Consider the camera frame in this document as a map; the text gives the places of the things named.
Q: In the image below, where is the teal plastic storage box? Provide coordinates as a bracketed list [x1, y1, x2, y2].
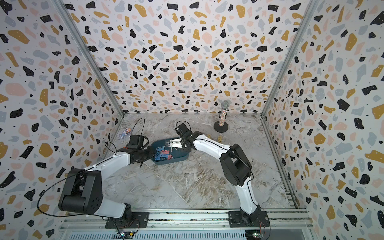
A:
[151, 138, 190, 165]

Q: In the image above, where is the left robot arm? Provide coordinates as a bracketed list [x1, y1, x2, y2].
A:
[58, 134, 155, 221]

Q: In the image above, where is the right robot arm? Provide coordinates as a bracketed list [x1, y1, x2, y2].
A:
[175, 124, 262, 226]

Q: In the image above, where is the purple bunny plush toy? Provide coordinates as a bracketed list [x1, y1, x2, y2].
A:
[119, 128, 132, 140]

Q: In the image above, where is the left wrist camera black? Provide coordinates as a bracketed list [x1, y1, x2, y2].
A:
[126, 135, 149, 150]

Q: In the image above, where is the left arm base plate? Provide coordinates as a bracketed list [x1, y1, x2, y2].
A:
[105, 212, 150, 229]

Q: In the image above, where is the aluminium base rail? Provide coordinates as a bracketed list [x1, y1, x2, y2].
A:
[58, 208, 319, 240]

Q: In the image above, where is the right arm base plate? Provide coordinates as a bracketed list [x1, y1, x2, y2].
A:
[228, 211, 270, 228]

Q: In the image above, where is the aluminium frame corner post left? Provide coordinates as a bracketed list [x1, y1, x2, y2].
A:
[52, 0, 124, 117]

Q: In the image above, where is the aluminium frame corner post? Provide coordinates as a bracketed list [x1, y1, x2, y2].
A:
[261, 0, 319, 118]
[52, 0, 124, 117]

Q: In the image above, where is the aluminium frame corner post right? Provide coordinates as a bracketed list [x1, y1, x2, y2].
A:
[261, 0, 319, 118]

